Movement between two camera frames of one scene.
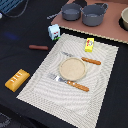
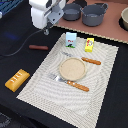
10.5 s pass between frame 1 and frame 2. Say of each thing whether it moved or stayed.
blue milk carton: moved
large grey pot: stayed
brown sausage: stayed
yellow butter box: stayed
